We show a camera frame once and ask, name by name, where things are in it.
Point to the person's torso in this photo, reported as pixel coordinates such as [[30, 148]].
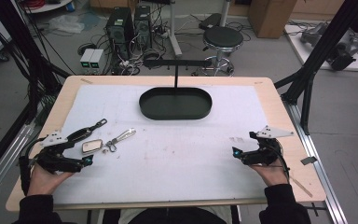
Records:
[[174, 217]]

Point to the person's right hand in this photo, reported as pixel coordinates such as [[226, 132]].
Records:
[[272, 175]]

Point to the round white table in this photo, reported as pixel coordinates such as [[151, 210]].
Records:
[[48, 6]]

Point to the grey device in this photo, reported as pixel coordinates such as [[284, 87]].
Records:
[[312, 33]]

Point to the black device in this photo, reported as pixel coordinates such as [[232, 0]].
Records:
[[343, 53]]

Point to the black key rack with tray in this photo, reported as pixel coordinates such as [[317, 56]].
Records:
[[175, 104]]

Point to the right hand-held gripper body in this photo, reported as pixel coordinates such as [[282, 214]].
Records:
[[264, 155]]

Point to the large black computer tower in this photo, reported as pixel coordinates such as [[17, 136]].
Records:
[[119, 31]]

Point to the aluminium rail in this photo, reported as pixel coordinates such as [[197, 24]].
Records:
[[3, 161], [320, 174]]

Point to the white desk leg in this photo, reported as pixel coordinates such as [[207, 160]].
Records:
[[174, 31]]

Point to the beige tape strip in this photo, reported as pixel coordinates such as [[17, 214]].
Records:
[[301, 186]]

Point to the white floor board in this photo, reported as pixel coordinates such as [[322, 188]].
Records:
[[307, 54]]

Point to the wooden cabinet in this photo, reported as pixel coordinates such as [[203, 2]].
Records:
[[270, 17]]

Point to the silver rectangular key fob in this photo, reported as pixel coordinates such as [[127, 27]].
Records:
[[92, 146]]

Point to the white table mat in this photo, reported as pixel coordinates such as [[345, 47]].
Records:
[[174, 161]]

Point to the small black computer tower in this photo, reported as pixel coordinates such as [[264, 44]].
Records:
[[143, 26]]

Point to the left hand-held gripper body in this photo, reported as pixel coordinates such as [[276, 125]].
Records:
[[51, 155]]

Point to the black round stool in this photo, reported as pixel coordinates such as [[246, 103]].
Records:
[[223, 39]]

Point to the person's left hand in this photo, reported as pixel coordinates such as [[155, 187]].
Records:
[[45, 182]]

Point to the black tape piece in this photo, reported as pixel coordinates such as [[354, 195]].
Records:
[[308, 160]]

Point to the clear plastic bag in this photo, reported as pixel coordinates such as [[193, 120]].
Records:
[[66, 24]]

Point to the black frame struts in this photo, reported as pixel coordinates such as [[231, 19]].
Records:
[[317, 53], [21, 40]]

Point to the white power supply box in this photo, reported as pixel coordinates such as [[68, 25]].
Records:
[[97, 59], [86, 59]]

